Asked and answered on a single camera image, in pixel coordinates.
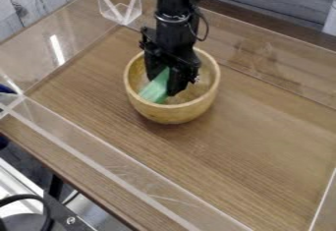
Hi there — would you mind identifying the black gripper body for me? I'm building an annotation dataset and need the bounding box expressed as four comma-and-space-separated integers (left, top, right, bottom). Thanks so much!
138, 11, 201, 75

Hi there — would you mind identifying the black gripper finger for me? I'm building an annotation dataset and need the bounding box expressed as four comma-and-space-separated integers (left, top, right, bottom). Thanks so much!
143, 50, 167, 81
166, 67, 197, 96

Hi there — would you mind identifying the green rectangular block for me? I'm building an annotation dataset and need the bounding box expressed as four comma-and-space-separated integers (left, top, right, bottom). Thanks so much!
138, 68, 169, 104

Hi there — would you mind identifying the light wooden bowl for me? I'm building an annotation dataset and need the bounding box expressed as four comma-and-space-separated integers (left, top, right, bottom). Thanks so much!
123, 48, 219, 125

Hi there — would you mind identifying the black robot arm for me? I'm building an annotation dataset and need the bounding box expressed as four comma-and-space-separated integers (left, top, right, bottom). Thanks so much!
138, 0, 209, 96

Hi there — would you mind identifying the blue object behind acrylic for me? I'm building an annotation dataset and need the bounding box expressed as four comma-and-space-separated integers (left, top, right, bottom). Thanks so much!
0, 84, 17, 94

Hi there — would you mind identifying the white object at right edge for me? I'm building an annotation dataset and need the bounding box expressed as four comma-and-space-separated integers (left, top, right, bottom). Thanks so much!
322, 0, 336, 36

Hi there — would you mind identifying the black table leg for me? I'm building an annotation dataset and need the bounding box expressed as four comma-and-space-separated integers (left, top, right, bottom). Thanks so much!
47, 175, 63, 201

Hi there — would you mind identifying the clear acrylic enclosure wall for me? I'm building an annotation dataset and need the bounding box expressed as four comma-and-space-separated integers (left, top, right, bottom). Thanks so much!
0, 0, 336, 231

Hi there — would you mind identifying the black metal bracket with screw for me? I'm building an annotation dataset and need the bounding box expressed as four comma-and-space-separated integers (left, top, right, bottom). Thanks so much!
46, 199, 97, 231

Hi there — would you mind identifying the black cable loop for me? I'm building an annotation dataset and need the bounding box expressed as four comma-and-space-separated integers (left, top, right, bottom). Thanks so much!
0, 193, 62, 231

